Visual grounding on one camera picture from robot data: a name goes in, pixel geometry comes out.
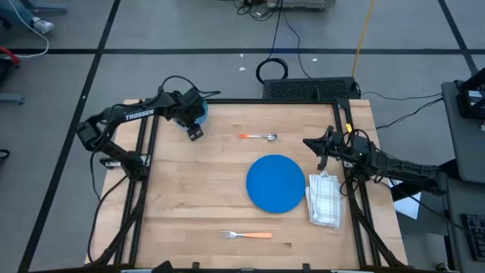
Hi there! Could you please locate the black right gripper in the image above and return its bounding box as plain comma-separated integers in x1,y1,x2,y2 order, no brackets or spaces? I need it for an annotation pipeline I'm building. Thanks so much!
302,125,371,171

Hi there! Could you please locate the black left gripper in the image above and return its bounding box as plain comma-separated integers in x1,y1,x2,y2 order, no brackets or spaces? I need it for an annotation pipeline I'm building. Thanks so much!
174,87,208,142

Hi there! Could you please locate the orange-handled metal spoon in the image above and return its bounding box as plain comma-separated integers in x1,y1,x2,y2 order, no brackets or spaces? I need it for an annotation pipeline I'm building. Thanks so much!
238,132,279,143

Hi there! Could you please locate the orange-handled metal fork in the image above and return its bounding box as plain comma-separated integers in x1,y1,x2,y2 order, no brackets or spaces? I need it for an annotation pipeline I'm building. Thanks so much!
219,230,273,240

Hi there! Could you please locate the blue round object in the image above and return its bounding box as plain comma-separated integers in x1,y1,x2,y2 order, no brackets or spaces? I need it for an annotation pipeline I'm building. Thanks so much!
177,100,209,128

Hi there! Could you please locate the white plaid cloth napkin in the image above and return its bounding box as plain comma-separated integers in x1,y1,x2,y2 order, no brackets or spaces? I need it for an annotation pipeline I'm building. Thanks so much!
305,170,342,228

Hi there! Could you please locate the black perforated computer case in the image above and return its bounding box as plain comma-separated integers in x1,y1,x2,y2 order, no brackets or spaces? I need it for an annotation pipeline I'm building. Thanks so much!
262,77,361,102

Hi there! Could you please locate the round blue plate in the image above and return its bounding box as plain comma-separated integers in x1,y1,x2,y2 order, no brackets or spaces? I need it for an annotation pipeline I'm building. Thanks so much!
246,154,306,214

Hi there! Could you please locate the white paper sheet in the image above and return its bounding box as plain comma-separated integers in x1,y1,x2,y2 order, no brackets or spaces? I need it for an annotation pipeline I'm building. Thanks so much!
392,177,422,220

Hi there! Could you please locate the grey device box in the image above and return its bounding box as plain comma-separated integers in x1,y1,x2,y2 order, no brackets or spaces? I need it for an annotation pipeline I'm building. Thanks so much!
266,0,337,11

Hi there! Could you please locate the grey side table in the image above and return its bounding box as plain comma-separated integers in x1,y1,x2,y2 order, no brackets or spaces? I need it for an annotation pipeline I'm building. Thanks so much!
441,80,485,186

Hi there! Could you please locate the grey desk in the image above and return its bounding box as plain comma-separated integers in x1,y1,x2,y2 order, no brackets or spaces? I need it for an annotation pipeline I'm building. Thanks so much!
441,177,485,273

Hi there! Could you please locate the black device with screen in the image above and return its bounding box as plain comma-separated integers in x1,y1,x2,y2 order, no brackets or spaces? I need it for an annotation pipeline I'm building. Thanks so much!
455,67,485,121

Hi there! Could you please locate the black keyboard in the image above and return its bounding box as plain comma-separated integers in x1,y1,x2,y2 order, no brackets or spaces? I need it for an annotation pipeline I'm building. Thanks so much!
460,213,485,262

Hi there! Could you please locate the person's white shoe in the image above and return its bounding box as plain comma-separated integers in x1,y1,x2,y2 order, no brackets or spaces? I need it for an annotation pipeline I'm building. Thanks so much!
32,17,55,35

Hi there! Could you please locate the grey furniture foot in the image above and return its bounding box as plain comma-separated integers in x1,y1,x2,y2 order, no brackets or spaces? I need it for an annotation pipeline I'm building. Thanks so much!
0,93,26,106

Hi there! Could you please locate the grey furniture base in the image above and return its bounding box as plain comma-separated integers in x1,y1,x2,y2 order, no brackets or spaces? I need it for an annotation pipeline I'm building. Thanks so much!
20,0,68,14

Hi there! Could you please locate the person's leg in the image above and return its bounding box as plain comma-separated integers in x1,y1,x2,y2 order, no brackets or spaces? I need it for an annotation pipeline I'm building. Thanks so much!
0,0,37,26

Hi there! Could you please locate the black aluminium table frame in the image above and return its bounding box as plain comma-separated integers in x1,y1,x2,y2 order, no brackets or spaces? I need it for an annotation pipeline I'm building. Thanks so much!
89,97,408,273

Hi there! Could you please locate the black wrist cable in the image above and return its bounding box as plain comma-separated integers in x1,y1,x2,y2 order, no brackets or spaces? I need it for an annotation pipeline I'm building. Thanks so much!
158,74,222,102

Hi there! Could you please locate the thin black floor cable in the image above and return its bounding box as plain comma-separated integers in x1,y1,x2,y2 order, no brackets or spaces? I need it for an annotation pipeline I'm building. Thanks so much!
358,90,444,102
374,97,444,130

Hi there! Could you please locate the coiled black cable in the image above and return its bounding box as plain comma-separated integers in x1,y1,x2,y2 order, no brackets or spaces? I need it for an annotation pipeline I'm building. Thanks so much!
255,0,289,85

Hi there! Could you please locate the yellow cable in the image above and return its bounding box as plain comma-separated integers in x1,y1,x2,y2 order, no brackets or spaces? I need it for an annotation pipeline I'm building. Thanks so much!
351,0,377,79

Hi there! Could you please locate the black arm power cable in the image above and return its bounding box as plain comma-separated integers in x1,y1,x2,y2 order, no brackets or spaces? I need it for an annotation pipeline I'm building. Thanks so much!
86,174,129,265

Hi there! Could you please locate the black cable bundle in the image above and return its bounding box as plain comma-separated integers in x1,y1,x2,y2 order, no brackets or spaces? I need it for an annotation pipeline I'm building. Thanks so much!
234,0,276,22

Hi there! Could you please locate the white cable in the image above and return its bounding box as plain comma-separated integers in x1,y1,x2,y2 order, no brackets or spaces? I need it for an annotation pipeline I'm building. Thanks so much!
7,0,50,59

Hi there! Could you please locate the red tube frame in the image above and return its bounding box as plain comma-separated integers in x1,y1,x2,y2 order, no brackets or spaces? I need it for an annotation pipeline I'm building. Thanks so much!
0,45,22,69

